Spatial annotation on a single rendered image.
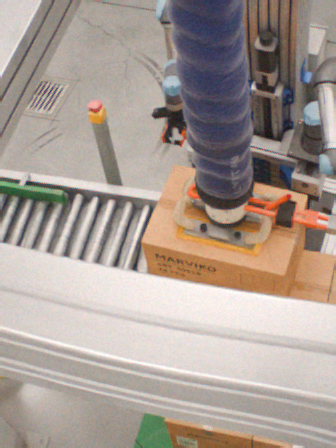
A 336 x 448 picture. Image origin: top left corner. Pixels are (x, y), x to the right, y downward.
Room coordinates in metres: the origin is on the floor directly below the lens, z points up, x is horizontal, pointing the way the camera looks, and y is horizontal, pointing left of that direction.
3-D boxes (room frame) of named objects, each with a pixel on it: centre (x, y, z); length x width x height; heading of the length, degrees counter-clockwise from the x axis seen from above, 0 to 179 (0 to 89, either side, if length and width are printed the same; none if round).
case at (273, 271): (1.74, -0.25, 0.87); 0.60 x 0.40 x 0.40; 61
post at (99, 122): (2.55, 0.21, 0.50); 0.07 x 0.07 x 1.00; 65
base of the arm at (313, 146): (2.07, -0.74, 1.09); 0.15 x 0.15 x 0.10
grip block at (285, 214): (1.63, -0.47, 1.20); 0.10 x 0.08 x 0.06; 151
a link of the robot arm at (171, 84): (2.11, -0.14, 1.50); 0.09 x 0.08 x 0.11; 169
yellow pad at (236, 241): (1.66, -0.21, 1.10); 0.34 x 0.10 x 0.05; 61
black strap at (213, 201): (1.75, -0.25, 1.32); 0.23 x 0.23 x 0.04
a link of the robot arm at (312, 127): (2.07, -0.75, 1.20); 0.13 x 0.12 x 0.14; 79
